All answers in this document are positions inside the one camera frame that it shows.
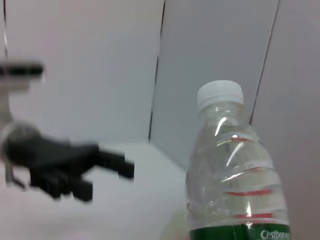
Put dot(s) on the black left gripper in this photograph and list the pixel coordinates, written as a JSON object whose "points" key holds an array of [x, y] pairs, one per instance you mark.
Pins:
{"points": [[55, 157]]}

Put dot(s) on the clear green-label water bottle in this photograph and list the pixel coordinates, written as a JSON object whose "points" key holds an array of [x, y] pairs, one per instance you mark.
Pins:
{"points": [[232, 162]]}

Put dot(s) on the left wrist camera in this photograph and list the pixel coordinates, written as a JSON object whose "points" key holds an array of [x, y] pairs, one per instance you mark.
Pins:
{"points": [[22, 70]]}

